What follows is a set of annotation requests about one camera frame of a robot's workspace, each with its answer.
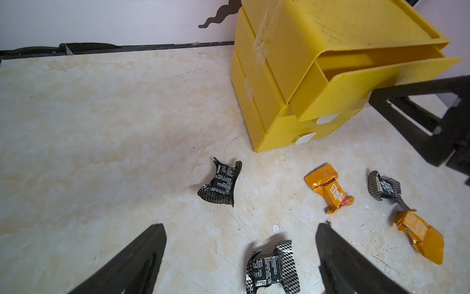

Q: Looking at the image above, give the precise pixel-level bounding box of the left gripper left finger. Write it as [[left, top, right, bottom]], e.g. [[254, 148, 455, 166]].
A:
[[71, 224, 167, 294]]

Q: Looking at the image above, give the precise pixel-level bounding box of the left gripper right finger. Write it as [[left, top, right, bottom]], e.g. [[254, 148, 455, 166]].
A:
[[315, 222, 407, 294]]

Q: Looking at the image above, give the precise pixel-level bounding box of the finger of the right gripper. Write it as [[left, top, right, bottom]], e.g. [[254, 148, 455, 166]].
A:
[[369, 75, 470, 176]]

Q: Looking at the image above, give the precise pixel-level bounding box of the black cookie packet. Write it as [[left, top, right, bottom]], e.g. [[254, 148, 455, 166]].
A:
[[367, 170, 415, 211], [246, 240, 301, 294], [197, 157, 242, 207]]

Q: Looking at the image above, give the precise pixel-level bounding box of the yellow top drawer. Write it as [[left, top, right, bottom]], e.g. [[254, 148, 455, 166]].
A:
[[289, 45, 461, 121]]

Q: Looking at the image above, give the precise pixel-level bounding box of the yellow three-drawer cabinet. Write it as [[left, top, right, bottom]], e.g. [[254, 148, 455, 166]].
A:
[[231, 1, 449, 153]]

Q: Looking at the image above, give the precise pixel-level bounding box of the orange cookie packet right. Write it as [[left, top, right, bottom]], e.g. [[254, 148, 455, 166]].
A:
[[395, 211, 445, 265]]

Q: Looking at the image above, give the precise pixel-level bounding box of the orange cookie packet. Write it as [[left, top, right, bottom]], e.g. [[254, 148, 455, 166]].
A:
[[395, 211, 445, 265], [304, 164, 355, 214]]

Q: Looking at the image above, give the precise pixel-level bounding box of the orange cookie packet centre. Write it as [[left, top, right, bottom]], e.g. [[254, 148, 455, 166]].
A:
[[304, 164, 355, 214]]

